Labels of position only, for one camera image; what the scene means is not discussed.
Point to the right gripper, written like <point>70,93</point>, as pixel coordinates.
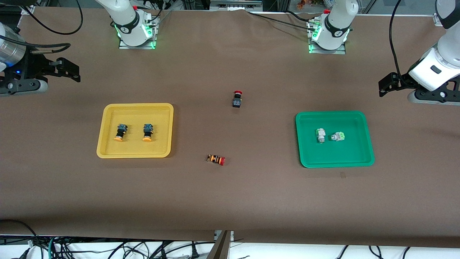
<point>35,65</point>

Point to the green push button white body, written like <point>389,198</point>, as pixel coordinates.
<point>337,136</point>
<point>320,136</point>

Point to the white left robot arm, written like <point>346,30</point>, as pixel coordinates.
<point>337,21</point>

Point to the red mushroom button black body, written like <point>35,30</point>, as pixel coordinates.
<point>237,102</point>

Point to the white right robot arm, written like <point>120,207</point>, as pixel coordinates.
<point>125,18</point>

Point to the brown wooden beam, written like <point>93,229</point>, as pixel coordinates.
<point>221,248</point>

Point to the brown table cover sheet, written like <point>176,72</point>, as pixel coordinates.
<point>230,201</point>

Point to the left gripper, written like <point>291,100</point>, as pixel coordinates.
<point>401,79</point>

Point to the yellow plastic tray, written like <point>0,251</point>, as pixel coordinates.
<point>134,115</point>

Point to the aluminium frame post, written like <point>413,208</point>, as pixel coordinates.
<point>28,8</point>
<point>436,19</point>

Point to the green plastic tray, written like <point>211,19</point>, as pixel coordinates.
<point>345,154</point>

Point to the grey metal equipment rail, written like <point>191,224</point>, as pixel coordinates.
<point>235,4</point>

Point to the yellow push button black body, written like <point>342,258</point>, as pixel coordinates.
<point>121,129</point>
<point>147,129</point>

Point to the red button orange striped body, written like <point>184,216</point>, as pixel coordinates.
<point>215,159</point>

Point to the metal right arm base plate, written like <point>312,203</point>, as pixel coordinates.
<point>136,46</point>

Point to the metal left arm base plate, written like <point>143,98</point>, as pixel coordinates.
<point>311,50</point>

